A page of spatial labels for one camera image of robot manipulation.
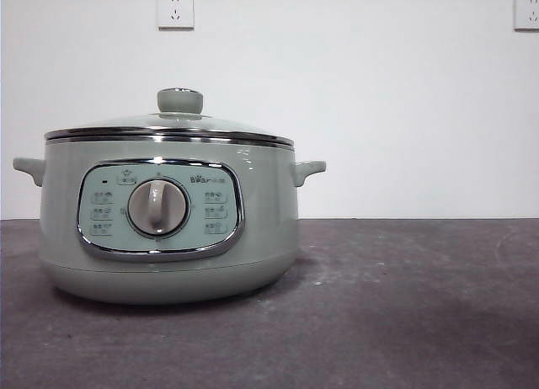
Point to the glass lid with green knob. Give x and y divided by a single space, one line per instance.
179 102

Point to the pale green electric pot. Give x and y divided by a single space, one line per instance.
269 220

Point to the grey round control dial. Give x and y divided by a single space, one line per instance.
158 208

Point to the white wall socket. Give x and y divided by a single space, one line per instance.
527 11
176 9

